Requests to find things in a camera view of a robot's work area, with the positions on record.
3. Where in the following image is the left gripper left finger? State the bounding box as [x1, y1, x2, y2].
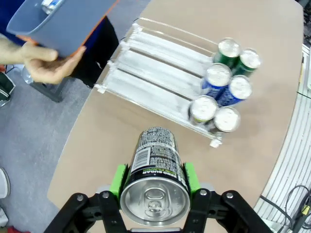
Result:
[45, 164, 129, 233]

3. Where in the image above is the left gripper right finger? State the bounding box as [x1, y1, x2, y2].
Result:
[181, 162, 273, 233]

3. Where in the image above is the black pepsi zero can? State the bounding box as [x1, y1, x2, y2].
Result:
[210, 106, 242, 133]
[120, 126, 191, 228]

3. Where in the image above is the blue-grey plastic bin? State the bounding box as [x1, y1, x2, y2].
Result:
[6, 0, 120, 59]

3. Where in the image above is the person's right forearm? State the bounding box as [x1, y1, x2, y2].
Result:
[0, 33, 27, 66]

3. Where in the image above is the white can dispenser rack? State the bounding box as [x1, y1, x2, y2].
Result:
[94, 17, 223, 149]

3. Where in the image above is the person's right hand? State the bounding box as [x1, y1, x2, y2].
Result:
[18, 41, 87, 85]

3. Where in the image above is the red cloth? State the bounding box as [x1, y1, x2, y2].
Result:
[7, 224, 32, 233]

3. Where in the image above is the silver can left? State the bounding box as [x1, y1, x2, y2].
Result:
[188, 95, 219, 126]

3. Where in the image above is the white round air purifier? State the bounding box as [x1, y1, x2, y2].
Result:
[0, 166, 11, 199]

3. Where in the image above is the grey plastic stool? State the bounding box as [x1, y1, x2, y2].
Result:
[21, 67, 73, 103]

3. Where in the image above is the dark green striped jacket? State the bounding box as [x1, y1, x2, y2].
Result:
[0, 71, 17, 107]

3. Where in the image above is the green soda can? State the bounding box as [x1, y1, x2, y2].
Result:
[212, 37, 242, 70]
[232, 48, 262, 77]

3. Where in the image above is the person in blue jersey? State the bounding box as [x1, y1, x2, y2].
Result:
[0, 0, 120, 88]

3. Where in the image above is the black cable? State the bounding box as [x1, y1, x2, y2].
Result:
[259, 184, 311, 233]

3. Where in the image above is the slotted aluminium base plate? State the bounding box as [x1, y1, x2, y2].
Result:
[252, 43, 311, 233]

